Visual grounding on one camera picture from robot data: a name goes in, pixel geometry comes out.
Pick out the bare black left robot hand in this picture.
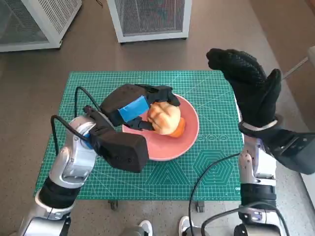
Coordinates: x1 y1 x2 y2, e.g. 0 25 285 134
99 84 182 133

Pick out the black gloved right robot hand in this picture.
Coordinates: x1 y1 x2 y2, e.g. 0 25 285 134
206 48 282 128

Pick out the round toy bread bun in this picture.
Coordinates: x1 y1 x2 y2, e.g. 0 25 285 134
147 102 182 136

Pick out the orange toy bread loaf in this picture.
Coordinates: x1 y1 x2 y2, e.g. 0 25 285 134
169 117 187 138

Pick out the pink bowl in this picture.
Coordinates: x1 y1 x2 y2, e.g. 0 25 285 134
122 93 199 162

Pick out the grey office chair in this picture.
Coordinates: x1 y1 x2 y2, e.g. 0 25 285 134
282 45 315 80

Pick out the green cutting mat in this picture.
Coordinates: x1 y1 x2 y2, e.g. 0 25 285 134
33 71 243 201

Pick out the white mesh cabinet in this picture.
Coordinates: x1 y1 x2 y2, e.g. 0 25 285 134
0 0 83 52
106 0 192 44

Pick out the white shoe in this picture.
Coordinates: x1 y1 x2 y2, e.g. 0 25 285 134
138 219 154 236
178 215 194 236

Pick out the grey robot leg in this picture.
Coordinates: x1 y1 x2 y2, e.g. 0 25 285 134
183 226 205 236

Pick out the looped black left arm cable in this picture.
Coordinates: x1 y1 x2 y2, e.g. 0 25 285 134
74 86 102 117

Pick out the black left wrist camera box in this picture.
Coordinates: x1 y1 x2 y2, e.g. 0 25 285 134
90 127 150 174

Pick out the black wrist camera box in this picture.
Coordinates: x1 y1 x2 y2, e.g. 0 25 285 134
90 127 150 174
264 129 315 176

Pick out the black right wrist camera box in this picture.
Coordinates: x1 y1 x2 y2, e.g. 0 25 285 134
264 129 315 176

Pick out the long black left arm cable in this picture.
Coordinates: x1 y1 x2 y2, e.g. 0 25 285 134
50 115 90 156

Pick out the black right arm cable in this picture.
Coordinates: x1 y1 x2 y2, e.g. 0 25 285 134
200 203 288 236

